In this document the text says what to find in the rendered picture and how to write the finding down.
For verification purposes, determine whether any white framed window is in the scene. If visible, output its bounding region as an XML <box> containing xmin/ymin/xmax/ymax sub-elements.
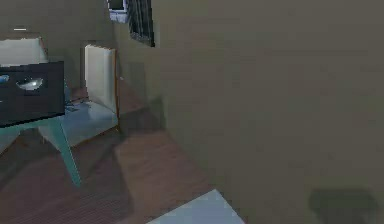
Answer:
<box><xmin>106</xmin><ymin>0</ymin><xmax>130</xmax><ymax>24</ymax></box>

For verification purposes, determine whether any black table with teal legs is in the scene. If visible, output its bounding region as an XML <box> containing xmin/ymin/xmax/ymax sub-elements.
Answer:
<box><xmin>0</xmin><ymin>60</ymin><xmax>83</xmax><ymax>188</ymax></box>

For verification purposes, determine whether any silver bowl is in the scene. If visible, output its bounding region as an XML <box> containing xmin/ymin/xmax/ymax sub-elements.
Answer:
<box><xmin>15</xmin><ymin>77</ymin><xmax>45</xmax><ymax>91</ymax></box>

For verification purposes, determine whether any dark framed wall picture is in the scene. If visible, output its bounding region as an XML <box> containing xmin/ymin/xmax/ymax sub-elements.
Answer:
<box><xmin>127</xmin><ymin>0</ymin><xmax>156</xmax><ymax>48</ymax></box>

